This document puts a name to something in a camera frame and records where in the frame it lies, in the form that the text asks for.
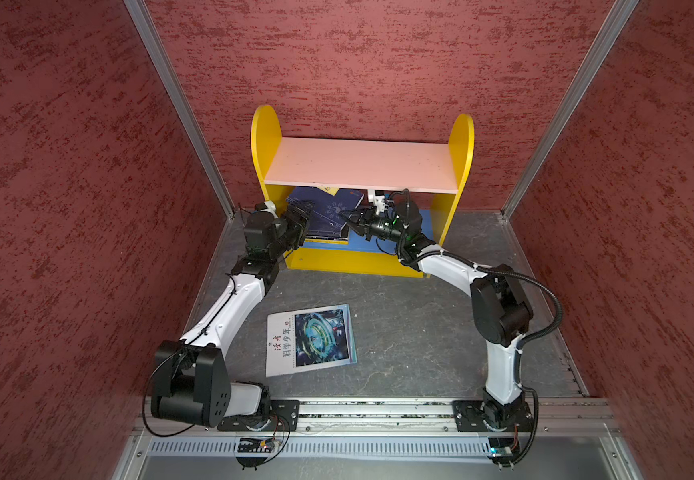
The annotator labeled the corner aluminium profile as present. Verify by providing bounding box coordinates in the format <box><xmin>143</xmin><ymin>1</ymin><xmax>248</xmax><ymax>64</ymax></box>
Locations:
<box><xmin>124</xmin><ymin>0</ymin><xmax>235</xmax><ymax>220</ymax></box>
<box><xmin>501</xmin><ymin>0</ymin><xmax>639</xmax><ymax>221</ymax></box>

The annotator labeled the circuit board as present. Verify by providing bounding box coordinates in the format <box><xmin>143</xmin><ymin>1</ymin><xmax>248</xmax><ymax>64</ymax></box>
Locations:
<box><xmin>487</xmin><ymin>437</ymin><xmax>521</xmax><ymax>464</ymax></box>
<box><xmin>236</xmin><ymin>437</ymin><xmax>280</xmax><ymax>455</ymax></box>

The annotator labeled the slotted cable duct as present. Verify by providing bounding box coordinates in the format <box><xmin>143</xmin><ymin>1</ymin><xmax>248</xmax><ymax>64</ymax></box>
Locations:
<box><xmin>148</xmin><ymin>436</ymin><xmax>488</xmax><ymax>462</ymax></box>

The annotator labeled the navy book set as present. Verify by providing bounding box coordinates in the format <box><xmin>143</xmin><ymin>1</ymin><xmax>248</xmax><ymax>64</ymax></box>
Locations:
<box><xmin>305</xmin><ymin>220</ymin><xmax>349</xmax><ymax>243</ymax></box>

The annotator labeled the yellow pink blue bookshelf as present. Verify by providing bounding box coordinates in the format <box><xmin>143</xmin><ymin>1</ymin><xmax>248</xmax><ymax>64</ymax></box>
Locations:
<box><xmin>250</xmin><ymin>105</ymin><xmax>480</xmax><ymax>289</ymax></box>

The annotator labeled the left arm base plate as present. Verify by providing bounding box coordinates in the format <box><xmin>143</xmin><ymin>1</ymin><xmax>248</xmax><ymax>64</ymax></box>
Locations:
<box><xmin>217</xmin><ymin>399</ymin><xmax>301</xmax><ymax>435</ymax></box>

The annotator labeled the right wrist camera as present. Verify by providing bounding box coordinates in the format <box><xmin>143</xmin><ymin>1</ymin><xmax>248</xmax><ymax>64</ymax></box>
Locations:
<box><xmin>367</xmin><ymin>189</ymin><xmax>420</xmax><ymax>222</ymax></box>

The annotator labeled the white science magazine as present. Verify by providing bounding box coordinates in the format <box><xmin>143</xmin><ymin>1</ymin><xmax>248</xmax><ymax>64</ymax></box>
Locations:
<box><xmin>265</xmin><ymin>304</ymin><xmax>358</xmax><ymax>377</ymax></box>

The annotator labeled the right circuit board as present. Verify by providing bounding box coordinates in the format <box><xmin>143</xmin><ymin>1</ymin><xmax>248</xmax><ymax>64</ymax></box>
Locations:
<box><xmin>487</xmin><ymin>437</ymin><xmax>521</xmax><ymax>464</ymax></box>

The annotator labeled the left circuit board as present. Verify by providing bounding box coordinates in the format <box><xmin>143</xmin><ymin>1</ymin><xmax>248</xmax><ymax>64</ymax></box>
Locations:
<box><xmin>236</xmin><ymin>437</ymin><xmax>280</xmax><ymax>455</ymax></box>

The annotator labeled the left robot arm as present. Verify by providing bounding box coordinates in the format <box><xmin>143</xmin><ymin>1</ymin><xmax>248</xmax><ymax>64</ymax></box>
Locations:
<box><xmin>143</xmin><ymin>201</ymin><xmax>312</xmax><ymax>430</ymax></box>

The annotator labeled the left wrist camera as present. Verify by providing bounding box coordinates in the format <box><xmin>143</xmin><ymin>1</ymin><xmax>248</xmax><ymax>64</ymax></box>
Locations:
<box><xmin>252</xmin><ymin>201</ymin><xmax>278</xmax><ymax>225</ymax></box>

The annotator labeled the navy book yellow label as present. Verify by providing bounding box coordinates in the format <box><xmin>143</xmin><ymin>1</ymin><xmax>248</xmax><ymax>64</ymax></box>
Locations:
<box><xmin>287</xmin><ymin>186</ymin><xmax>363</xmax><ymax>226</ymax></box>

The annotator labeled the right corner aluminium profile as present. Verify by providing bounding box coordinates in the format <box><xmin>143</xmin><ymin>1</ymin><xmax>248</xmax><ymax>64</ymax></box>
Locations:
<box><xmin>501</xmin><ymin>0</ymin><xmax>639</xmax><ymax>221</ymax></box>

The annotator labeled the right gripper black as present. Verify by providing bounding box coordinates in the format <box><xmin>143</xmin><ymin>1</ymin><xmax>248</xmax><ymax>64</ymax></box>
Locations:
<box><xmin>342</xmin><ymin>204</ymin><xmax>408</xmax><ymax>243</ymax></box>

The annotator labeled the left corner aluminium profile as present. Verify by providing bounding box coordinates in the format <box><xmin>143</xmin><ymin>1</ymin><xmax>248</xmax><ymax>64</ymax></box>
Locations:
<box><xmin>124</xmin><ymin>0</ymin><xmax>235</xmax><ymax>220</ymax></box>

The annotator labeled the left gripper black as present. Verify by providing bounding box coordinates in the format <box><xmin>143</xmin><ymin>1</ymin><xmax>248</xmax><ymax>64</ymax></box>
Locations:
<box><xmin>269</xmin><ymin>200</ymin><xmax>315</xmax><ymax>258</ymax></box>

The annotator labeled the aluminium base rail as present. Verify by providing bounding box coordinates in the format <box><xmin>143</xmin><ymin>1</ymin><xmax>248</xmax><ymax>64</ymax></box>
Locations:
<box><xmin>133</xmin><ymin>395</ymin><xmax>618</xmax><ymax>436</ymax></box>

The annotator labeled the black corrugated cable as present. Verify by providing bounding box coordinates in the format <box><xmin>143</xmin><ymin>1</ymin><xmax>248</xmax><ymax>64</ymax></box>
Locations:
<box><xmin>391</xmin><ymin>188</ymin><xmax>564</xmax><ymax>466</ymax></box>

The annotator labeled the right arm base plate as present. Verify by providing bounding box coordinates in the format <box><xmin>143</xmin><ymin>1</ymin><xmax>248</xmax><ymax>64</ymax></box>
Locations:
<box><xmin>452</xmin><ymin>398</ymin><xmax>534</xmax><ymax>433</ymax></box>

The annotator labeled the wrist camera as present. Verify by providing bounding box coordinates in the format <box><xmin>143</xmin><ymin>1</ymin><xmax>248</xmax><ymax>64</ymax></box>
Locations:
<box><xmin>252</xmin><ymin>201</ymin><xmax>278</xmax><ymax>225</ymax></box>
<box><xmin>367</xmin><ymin>189</ymin><xmax>420</xmax><ymax>222</ymax></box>

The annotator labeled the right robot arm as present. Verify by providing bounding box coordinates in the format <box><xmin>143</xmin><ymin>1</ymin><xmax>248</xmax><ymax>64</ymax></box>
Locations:
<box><xmin>342</xmin><ymin>207</ymin><xmax>564</xmax><ymax>431</ymax></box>

